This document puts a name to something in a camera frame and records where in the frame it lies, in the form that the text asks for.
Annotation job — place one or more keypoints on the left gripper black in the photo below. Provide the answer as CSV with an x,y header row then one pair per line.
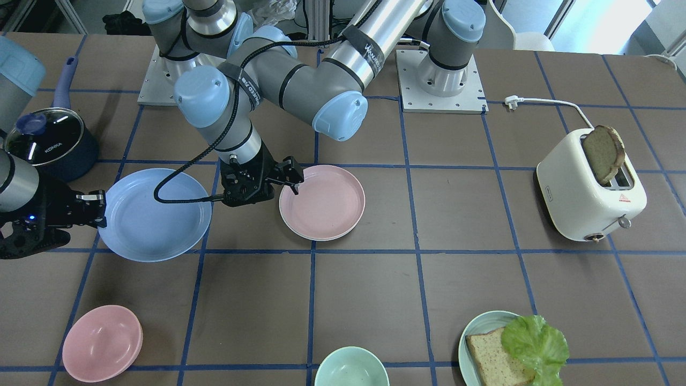
x,y
266,163

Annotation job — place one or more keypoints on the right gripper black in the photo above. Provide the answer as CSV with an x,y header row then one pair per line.
x,y
52,206

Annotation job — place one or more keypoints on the pink plate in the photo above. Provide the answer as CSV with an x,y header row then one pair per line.
x,y
329,204

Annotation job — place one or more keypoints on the blue plate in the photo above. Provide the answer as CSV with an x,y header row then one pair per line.
x,y
142,229

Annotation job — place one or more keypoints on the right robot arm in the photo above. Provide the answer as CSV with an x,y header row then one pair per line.
x,y
22,73

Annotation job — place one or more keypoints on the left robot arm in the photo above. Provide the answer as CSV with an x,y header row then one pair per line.
x,y
217,100

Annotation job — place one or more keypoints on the dark blue saucepan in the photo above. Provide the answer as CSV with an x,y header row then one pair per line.
x,y
81,160

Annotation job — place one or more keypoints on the glass saucepan lid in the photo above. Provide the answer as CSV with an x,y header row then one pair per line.
x,y
46,135

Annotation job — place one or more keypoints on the pink bowl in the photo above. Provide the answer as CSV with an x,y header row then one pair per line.
x,y
102,344

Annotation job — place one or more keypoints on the mint green bowl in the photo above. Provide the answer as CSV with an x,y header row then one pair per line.
x,y
351,365

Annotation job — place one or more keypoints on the mint green plate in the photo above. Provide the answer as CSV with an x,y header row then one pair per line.
x,y
483,323

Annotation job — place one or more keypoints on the bread slice on plate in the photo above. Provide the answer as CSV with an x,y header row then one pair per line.
x,y
494,364

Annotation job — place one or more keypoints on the green lettuce leaf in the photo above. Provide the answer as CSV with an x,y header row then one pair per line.
x,y
538,346

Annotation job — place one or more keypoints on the white toaster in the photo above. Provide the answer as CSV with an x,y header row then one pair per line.
x,y
579,207

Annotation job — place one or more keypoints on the toast slice in toaster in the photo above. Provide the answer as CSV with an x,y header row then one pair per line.
x,y
605,152

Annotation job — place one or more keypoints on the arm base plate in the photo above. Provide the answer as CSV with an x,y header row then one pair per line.
x,y
426,88
157,88

